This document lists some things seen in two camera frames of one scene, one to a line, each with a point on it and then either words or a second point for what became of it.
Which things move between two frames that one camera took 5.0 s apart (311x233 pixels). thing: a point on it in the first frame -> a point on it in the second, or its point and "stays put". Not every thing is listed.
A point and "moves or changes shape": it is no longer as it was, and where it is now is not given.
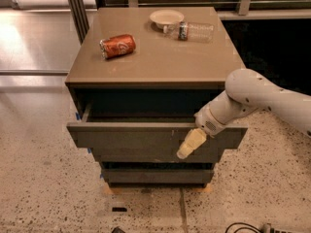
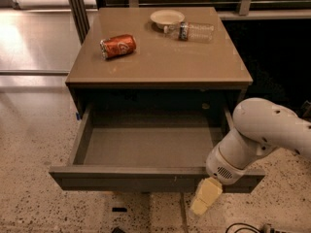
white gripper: [206, 121] -> [223, 166]
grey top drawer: [147, 125] moves or changes shape
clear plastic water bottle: [191, 31] stays put
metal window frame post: [78, 10] stays put
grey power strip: [266, 228] stays put
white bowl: [167, 18] stays put
